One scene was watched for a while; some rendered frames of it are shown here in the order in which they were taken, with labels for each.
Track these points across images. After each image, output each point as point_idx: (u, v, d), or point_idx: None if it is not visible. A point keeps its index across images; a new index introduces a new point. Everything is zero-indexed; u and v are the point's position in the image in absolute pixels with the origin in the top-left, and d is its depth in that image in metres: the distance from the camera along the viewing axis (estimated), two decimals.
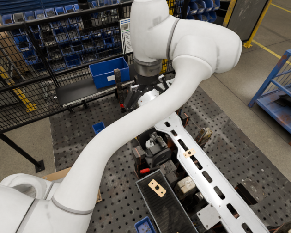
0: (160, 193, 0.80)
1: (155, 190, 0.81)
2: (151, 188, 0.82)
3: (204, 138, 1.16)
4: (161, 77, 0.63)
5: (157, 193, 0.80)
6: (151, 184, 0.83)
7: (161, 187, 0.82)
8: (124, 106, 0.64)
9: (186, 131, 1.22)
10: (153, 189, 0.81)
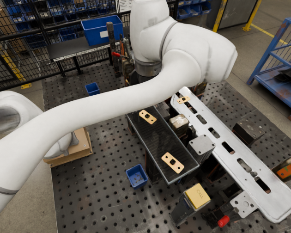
0: (150, 121, 0.76)
1: (145, 118, 0.77)
2: (141, 117, 0.77)
3: (199, 87, 1.11)
4: None
5: (147, 121, 0.76)
6: (141, 113, 0.78)
7: (151, 116, 0.77)
8: None
9: None
10: (142, 117, 0.77)
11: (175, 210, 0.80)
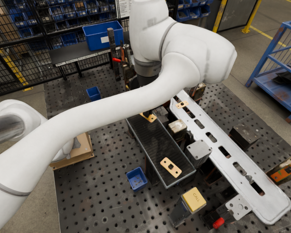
0: (150, 119, 0.75)
1: (145, 116, 0.76)
2: (141, 115, 0.76)
3: (197, 92, 1.15)
4: None
5: (147, 119, 0.75)
6: None
7: (151, 114, 0.76)
8: None
9: None
10: (142, 115, 0.76)
11: (173, 212, 0.84)
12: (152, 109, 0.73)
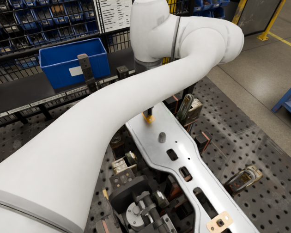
0: (148, 119, 0.74)
1: (144, 116, 0.76)
2: (141, 113, 0.77)
3: (247, 187, 0.58)
4: None
5: (145, 119, 0.75)
6: None
7: (151, 115, 0.76)
8: None
9: (208, 169, 0.64)
10: (142, 114, 0.76)
11: None
12: (151, 110, 0.73)
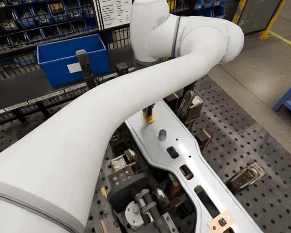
0: (148, 119, 0.74)
1: (144, 116, 0.76)
2: (141, 113, 0.77)
3: None
4: None
5: (145, 119, 0.75)
6: None
7: (151, 115, 0.76)
8: None
9: (209, 167, 0.63)
10: (142, 114, 0.76)
11: None
12: (151, 110, 0.73)
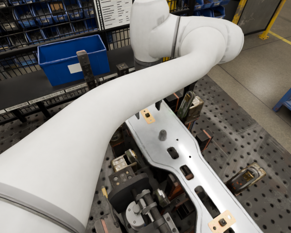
0: (148, 120, 0.75)
1: (144, 116, 0.76)
2: (142, 114, 0.77)
3: (250, 186, 0.57)
4: None
5: (145, 120, 0.75)
6: (143, 111, 0.78)
7: (151, 116, 0.76)
8: None
9: (210, 167, 0.63)
10: (142, 115, 0.77)
11: None
12: (160, 105, 0.73)
